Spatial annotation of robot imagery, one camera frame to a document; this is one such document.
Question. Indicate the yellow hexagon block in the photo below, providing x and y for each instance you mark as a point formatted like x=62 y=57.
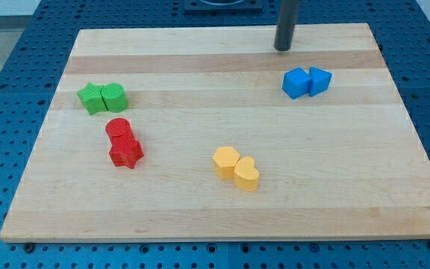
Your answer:
x=225 y=159

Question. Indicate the green star block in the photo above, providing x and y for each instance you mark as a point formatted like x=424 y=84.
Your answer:
x=91 y=98

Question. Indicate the red cylinder block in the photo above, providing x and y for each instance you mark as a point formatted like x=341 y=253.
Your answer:
x=119 y=128

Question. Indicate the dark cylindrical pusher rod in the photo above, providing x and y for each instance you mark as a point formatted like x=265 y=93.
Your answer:
x=287 y=18

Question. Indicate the blue triangular block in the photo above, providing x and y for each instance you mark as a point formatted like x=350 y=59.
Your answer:
x=320 y=81

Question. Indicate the yellow heart block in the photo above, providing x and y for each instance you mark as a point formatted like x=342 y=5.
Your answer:
x=246 y=175

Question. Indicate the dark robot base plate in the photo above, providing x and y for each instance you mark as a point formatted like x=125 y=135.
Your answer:
x=216 y=6

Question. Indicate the red star block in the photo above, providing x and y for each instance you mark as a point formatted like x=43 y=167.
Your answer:
x=125 y=151

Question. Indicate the blue cube block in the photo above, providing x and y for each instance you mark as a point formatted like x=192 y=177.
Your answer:
x=296 y=83

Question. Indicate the green cylinder block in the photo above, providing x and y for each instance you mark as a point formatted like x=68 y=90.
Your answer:
x=114 y=97

